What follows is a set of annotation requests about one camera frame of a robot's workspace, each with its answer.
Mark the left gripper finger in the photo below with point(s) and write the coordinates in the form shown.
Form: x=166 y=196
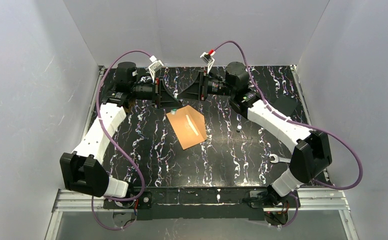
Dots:
x=166 y=102
x=166 y=86

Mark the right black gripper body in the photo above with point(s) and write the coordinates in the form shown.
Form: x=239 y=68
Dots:
x=204 y=86

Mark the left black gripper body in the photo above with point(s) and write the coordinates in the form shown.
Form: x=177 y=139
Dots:
x=158 y=91

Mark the orange paper envelope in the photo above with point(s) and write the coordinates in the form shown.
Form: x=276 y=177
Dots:
x=184 y=133

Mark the green white glue stick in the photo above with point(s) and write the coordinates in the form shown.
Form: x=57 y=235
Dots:
x=176 y=105

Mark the beige ornate letter sheet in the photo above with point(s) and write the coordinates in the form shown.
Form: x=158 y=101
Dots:
x=192 y=126

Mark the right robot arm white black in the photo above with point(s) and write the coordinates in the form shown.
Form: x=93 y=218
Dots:
x=311 y=153

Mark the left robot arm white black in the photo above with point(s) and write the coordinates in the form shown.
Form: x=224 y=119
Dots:
x=82 y=169

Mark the black square pad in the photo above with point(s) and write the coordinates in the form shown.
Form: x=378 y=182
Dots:
x=285 y=105

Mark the silver open-end wrench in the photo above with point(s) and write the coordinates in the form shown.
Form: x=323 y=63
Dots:
x=275 y=159

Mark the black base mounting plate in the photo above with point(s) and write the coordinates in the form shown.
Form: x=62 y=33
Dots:
x=244 y=202

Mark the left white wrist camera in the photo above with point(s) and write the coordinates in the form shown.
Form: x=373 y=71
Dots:
x=155 y=65

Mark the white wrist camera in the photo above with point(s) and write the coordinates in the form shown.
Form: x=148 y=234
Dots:
x=155 y=65
x=208 y=58

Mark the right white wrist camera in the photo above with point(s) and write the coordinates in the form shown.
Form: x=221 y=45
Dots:
x=208 y=58

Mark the aluminium frame rail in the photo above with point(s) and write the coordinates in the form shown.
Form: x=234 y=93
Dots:
x=206 y=181

